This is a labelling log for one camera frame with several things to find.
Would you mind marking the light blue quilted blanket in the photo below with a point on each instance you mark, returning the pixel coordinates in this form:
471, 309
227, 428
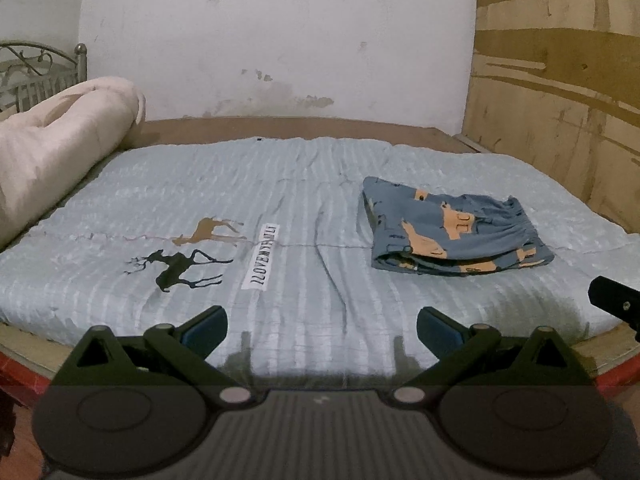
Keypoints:
300, 210

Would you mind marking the brown wooden board panel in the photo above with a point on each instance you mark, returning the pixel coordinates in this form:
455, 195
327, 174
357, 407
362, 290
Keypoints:
550, 85

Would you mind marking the rolled pink duvet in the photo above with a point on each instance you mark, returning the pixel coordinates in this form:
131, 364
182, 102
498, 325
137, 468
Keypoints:
50, 145

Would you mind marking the blue pants with orange print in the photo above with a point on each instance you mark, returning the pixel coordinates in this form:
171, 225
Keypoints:
450, 240

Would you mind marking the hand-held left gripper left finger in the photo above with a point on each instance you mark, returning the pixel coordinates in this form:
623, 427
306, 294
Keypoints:
205, 332

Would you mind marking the metal headboard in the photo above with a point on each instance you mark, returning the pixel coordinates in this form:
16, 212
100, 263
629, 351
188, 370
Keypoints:
80, 67

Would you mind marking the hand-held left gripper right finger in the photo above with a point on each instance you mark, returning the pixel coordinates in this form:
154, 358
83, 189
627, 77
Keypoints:
440, 332

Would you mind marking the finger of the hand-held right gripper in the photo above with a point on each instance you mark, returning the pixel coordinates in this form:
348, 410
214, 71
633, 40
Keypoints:
617, 300

